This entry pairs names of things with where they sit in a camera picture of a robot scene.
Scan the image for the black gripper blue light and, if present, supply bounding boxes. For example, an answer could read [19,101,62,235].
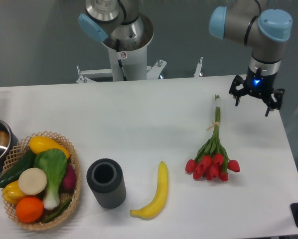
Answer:
[229,69,285,117]

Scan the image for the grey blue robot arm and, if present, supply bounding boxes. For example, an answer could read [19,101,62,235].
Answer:
[78,0,293,112]

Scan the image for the red tulip bouquet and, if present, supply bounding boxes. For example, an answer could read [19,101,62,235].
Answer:
[185,95,240,182]

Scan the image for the yellow banana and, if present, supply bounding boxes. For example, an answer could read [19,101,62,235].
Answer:
[130,161,169,220]

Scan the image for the dark grey ribbed vase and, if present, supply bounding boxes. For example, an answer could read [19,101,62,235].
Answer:
[86,158,127,209]

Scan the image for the purple red onion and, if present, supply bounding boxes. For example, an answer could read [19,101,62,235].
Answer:
[61,164,76,191]

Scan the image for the green bok choy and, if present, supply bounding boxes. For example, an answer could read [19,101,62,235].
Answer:
[34,148,67,210]

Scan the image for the green bean pod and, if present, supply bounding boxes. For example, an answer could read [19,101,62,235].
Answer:
[41,198,72,224]

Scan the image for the yellow squash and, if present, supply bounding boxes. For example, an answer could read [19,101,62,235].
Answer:
[29,136,70,159]

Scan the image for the woven wicker basket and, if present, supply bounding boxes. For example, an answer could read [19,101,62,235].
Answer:
[2,131,81,231]

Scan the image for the beige round disc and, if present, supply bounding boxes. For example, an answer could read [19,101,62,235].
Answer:
[18,168,47,196]

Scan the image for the orange fruit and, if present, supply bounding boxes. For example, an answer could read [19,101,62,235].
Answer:
[16,197,44,224]

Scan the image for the dark green cucumber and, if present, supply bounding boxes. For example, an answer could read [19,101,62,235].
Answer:
[0,149,36,188]

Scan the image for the yellow bell pepper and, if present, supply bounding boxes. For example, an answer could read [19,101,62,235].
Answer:
[2,180,27,205]

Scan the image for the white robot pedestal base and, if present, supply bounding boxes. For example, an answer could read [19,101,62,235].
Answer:
[75,39,205,84]

